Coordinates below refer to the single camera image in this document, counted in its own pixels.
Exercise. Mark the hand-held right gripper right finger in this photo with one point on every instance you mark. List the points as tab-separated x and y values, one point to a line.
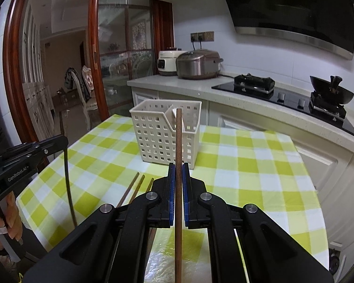
185	194

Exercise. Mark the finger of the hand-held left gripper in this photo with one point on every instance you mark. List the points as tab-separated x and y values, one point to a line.
56	144

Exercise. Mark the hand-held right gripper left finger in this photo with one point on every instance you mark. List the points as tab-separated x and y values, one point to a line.
171	194

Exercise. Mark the white perforated plastic basket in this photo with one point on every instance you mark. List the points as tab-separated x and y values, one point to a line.
153	135

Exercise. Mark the person's left hand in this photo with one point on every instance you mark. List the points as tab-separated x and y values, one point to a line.
13	218

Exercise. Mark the white cupboard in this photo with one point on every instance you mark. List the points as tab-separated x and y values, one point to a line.
35	94

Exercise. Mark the green white checked tablecloth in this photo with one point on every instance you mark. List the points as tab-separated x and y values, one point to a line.
239	168

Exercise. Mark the white ornate chair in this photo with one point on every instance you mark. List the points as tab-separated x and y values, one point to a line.
90	94

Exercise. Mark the dark clothes on chair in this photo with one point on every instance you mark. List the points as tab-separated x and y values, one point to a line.
72	79

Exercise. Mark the grey kitchen countertop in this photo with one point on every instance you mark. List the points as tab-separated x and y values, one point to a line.
177	85

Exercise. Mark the silver brown rice cooker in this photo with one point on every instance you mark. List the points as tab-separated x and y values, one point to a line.
197	64

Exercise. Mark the black burner grate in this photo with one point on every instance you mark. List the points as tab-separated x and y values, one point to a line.
253	82
327	109

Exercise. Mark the white rice cooker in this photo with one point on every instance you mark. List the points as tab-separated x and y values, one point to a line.
166	62

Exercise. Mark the silver cooktop knob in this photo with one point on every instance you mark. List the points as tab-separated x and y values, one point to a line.
280	96
301	102

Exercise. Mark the black glass cooktop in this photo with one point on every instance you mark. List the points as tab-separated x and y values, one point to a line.
286	98

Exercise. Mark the black wok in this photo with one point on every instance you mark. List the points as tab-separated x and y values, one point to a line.
333	93

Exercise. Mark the black range hood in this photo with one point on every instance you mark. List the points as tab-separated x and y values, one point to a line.
289	6

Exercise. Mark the wall power outlet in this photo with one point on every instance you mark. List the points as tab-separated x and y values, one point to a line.
206	36

